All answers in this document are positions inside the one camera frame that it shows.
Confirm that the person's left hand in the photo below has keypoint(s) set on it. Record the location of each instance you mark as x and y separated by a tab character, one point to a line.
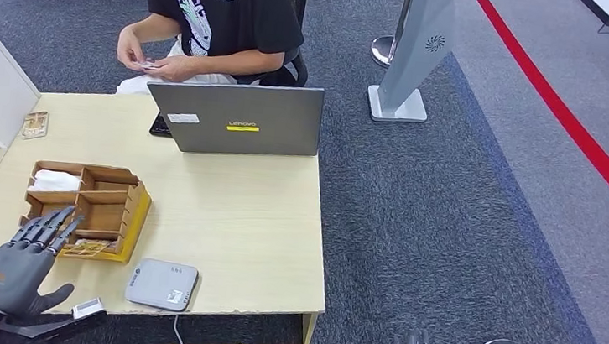
177	68

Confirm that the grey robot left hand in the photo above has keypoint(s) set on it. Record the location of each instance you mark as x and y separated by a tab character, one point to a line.
12	279

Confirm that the person's right hand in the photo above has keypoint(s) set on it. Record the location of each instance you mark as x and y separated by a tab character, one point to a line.
131	49

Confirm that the white ID card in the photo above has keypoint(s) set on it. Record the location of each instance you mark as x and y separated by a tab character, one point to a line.
150	65

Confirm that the gold patterned key card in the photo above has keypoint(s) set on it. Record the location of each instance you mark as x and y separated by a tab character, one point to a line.
88	248
35	125

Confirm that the wooden compartment organizer box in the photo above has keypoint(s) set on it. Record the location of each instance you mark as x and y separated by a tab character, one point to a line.
105	213

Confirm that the person's left forearm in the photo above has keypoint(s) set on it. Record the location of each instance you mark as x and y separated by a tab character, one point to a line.
242	63

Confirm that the person's right forearm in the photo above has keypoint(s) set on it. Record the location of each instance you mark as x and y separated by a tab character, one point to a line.
156	28

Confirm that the person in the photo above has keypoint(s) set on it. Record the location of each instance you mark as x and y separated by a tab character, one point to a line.
242	11

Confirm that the grey card reader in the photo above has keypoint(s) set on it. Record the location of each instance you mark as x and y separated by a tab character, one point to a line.
159	284

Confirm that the grey laptop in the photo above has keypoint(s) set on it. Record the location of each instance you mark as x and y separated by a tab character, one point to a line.
265	116

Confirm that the white desk leg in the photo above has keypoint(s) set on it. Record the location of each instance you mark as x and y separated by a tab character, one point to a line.
309	331

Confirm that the black office chair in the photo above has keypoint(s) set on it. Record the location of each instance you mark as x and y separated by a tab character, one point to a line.
296	74

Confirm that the grey kiosk stand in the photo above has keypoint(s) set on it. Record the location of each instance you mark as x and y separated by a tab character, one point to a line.
415	53

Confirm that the red floor tape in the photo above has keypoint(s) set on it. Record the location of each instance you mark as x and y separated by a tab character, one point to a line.
566	120

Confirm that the black left camera bracket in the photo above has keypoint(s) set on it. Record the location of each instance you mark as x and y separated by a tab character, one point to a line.
49	327

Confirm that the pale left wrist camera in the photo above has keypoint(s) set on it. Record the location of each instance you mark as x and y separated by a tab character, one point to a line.
87	309

